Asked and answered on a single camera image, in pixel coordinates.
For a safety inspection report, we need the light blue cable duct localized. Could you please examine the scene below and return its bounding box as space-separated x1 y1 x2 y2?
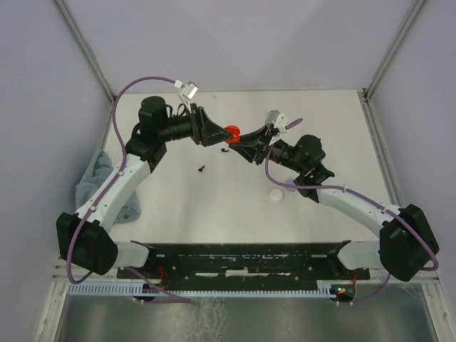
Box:
67 281 336 299

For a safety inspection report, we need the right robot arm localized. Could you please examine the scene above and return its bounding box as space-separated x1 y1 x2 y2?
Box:
226 124 440 281

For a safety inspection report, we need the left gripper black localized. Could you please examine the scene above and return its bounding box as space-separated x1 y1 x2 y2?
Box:
158 103 233 147

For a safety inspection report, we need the white earbud charging case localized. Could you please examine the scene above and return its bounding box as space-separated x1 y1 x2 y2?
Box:
269 189 284 202

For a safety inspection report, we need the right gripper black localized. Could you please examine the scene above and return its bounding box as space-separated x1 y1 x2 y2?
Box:
229 124 306 174

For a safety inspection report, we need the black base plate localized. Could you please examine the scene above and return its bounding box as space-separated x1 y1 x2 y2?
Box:
139 242 371 291

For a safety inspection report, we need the right aluminium frame post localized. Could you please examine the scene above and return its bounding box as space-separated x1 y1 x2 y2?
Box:
363 0 428 103

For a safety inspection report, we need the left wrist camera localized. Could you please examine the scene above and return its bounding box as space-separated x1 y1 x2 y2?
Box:
174 80 199 107

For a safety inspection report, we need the aluminium frame post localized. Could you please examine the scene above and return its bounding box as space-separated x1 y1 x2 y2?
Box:
52 0 116 103
363 0 428 103

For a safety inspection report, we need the left aluminium frame post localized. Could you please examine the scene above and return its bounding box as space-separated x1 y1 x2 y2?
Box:
52 0 116 103

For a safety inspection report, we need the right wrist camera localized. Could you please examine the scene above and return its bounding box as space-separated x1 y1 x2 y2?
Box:
265 110 290 133

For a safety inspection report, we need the purple round case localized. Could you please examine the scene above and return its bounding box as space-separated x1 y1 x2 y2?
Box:
285 179 296 192

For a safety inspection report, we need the blue cloth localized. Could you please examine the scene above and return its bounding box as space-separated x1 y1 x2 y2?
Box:
75 149 141 224

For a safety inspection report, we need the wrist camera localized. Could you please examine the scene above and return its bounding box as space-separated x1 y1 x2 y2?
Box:
174 80 199 107
265 110 290 133

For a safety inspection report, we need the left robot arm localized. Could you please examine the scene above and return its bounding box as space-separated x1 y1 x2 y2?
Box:
56 96 233 278

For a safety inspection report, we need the red round case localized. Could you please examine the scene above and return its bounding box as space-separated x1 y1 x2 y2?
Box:
224 125 241 145

